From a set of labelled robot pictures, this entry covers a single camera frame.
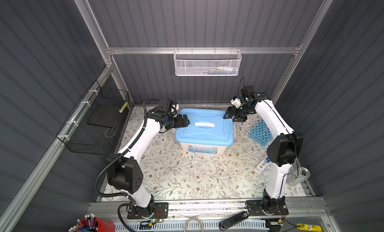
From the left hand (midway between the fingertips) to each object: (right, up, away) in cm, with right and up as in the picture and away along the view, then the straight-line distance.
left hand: (183, 123), depth 84 cm
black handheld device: (+24, -49, -10) cm, 55 cm away
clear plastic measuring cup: (+58, -28, -11) cm, 65 cm away
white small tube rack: (+44, -25, 0) cm, 51 cm away
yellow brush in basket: (-33, +9, -2) cm, 34 cm away
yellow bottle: (+59, -47, -17) cm, 77 cm away
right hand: (+28, +2, +4) cm, 28 cm away
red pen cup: (-35, -41, -23) cm, 59 cm away
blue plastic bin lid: (+14, -3, +1) cm, 14 cm away
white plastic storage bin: (+7, -16, +5) cm, 18 cm away
